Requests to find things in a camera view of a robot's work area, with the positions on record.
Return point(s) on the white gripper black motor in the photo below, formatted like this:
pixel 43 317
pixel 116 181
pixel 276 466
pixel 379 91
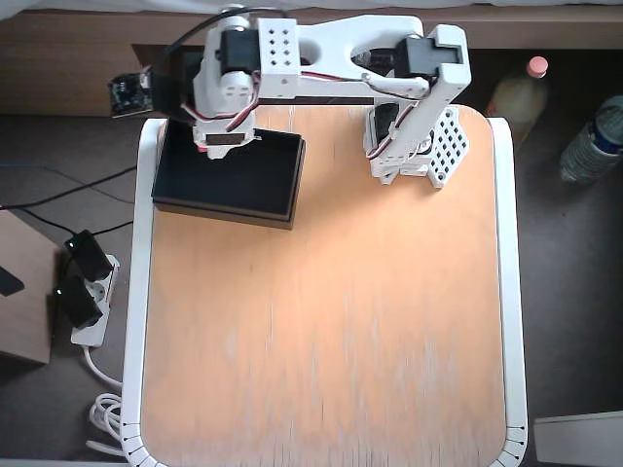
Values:
pixel 225 139

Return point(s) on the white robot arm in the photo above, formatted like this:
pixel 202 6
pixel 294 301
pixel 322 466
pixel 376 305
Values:
pixel 336 82

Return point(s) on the black open box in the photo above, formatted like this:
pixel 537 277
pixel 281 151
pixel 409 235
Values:
pixel 233 185

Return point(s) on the black power adapter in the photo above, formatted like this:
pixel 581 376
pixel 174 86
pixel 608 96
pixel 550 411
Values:
pixel 90 255
pixel 77 302

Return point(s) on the white power strip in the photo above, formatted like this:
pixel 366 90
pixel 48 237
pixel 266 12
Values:
pixel 99 292

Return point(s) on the flat black device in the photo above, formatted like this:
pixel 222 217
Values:
pixel 10 281

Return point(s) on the brown cardboard box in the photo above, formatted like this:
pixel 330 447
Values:
pixel 26 316

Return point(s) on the yellow bottle pink cap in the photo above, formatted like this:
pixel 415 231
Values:
pixel 518 97

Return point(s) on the clear bottle blue label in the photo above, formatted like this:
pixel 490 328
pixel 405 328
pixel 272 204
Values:
pixel 591 143

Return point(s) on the white flat box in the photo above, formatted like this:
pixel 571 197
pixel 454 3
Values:
pixel 579 440

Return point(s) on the black camera circuit board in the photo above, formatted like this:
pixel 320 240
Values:
pixel 127 95

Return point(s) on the wooden bed frame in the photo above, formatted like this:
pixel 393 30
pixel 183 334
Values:
pixel 73 63

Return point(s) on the white table frame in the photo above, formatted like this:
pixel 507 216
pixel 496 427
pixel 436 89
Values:
pixel 138 292

